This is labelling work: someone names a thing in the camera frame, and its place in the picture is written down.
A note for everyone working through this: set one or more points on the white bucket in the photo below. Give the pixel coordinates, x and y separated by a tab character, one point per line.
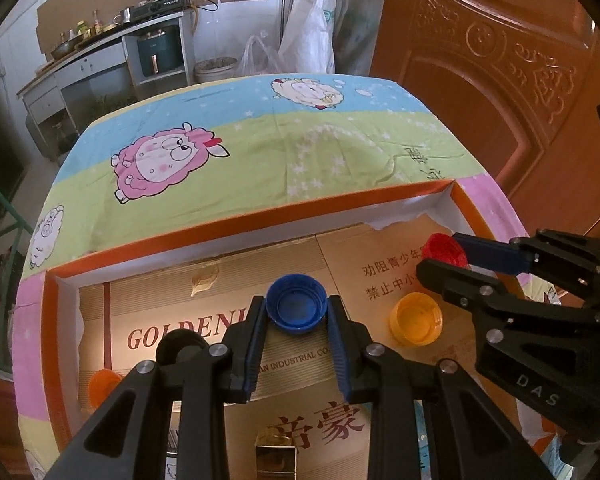
215	70

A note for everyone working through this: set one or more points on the orange-rimmed shallow tray box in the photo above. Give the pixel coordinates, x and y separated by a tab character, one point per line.
230	245

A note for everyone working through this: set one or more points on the amber sauce bottle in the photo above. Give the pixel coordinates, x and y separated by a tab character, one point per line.
96	22

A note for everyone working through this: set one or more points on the white kitchen cabinet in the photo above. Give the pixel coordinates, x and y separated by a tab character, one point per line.
95	75

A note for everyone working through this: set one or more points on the white woven sack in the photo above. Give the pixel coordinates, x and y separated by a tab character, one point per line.
310	25

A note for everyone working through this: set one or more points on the grey woven sack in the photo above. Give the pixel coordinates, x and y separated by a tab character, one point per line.
357	30

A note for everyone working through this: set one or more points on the deep orange bottle cap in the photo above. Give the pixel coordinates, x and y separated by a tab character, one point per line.
102	385

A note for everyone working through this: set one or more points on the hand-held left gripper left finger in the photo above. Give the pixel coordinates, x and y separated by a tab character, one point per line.
252	355

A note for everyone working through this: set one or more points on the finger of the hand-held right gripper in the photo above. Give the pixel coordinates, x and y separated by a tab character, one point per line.
445	280
490	255

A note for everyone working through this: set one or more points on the red bottle cap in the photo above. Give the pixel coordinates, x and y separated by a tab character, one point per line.
442	247

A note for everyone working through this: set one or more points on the yellow-orange bottle cap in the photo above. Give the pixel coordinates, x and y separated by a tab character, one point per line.
415	317

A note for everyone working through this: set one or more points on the blue bottle cap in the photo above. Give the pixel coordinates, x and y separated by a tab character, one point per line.
295	305

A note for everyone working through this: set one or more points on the metal wok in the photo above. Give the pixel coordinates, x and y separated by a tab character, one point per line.
64	49

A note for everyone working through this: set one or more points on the sheep-print striped tablecloth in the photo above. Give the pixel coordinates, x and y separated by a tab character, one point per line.
280	160

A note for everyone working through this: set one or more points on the black round cap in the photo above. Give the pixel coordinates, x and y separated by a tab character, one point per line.
177	342

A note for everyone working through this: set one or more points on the white printed small box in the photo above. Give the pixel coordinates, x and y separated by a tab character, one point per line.
172	455

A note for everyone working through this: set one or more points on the clear plastic bag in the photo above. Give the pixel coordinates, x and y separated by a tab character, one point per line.
260	57

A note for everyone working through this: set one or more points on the cardboard wall panels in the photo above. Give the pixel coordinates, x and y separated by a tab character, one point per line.
105	0

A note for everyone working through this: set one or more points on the green air fryer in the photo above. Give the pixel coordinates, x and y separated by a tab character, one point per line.
157	52

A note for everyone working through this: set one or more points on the black gas stove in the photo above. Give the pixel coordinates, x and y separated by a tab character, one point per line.
160	1

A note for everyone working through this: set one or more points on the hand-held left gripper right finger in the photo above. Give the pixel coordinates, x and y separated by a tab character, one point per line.
341	355

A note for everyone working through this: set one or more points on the brown wooden door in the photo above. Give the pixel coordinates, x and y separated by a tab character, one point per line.
505	85

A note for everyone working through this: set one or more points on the green metal rack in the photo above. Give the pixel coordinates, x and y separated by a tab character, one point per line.
5	240

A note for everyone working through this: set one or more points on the teal tube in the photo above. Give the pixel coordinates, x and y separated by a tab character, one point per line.
422	435

